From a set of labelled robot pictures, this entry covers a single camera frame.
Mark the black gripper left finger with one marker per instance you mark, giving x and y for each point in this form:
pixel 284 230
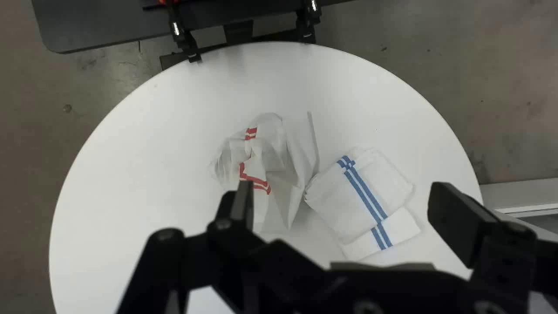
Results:
pixel 236 207

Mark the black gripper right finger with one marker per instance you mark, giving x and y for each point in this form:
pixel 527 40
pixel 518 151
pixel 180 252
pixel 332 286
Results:
pixel 475 233

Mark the white towel with red stripes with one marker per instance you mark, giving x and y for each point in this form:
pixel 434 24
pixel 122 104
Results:
pixel 279 157

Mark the round white table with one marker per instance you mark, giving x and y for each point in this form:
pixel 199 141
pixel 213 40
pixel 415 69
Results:
pixel 148 163

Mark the white towel with blue stripes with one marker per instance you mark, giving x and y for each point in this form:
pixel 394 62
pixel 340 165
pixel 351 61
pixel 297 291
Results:
pixel 363 198

